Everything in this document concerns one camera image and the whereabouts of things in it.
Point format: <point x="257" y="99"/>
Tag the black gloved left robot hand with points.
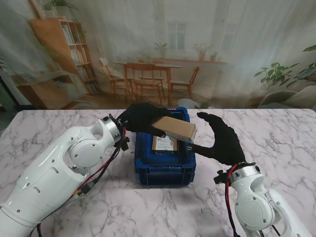
<point x="140" y="118"/>

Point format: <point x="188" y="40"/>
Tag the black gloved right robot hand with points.
<point x="224" y="145"/>

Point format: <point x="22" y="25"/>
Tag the long cardboard package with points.
<point x="175" y="127"/>

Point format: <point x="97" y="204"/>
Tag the small cardboard package with label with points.
<point x="165" y="145"/>

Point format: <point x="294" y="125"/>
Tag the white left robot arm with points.
<point x="49" y="172"/>

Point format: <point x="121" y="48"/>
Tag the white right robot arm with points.
<point x="256" y="205"/>

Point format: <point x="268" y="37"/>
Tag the blue plastic turnover box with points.
<point x="164" y="170"/>

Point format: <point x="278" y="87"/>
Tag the printed room scene backdrop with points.
<point x="158" y="49"/>

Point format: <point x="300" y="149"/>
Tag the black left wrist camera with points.
<point x="124" y="144"/>

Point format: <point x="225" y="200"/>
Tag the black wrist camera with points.
<point x="124" y="144"/>
<point x="221" y="177"/>

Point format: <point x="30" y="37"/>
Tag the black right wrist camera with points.
<point x="221" y="177"/>

